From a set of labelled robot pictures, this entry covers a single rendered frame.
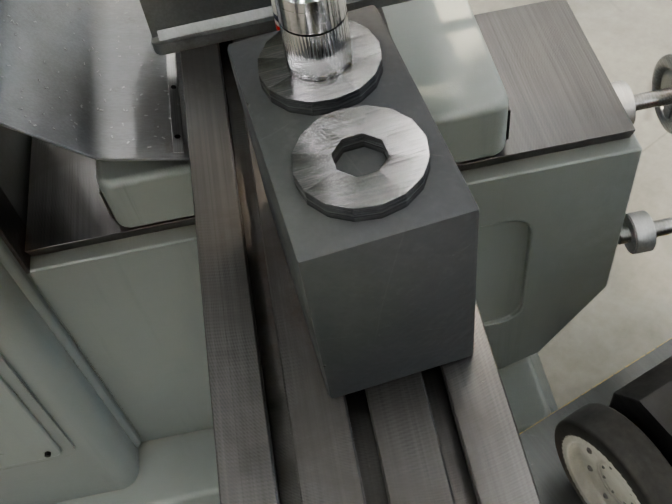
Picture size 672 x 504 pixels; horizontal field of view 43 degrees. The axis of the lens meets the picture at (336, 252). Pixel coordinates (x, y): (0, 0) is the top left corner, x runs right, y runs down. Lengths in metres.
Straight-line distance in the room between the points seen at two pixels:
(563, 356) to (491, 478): 1.14
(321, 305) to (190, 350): 0.75
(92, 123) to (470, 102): 0.43
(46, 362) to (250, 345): 0.55
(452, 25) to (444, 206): 0.61
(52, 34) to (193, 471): 0.77
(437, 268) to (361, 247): 0.07
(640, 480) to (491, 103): 0.46
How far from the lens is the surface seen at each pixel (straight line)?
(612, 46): 2.39
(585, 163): 1.14
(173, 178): 1.02
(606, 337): 1.82
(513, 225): 1.20
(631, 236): 1.31
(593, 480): 1.19
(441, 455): 0.66
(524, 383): 1.52
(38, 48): 1.05
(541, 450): 1.25
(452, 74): 1.07
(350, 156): 0.58
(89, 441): 1.41
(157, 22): 0.98
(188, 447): 1.53
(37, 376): 1.24
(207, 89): 0.93
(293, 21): 0.58
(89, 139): 0.98
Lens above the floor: 1.54
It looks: 53 degrees down
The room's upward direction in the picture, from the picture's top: 10 degrees counter-clockwise
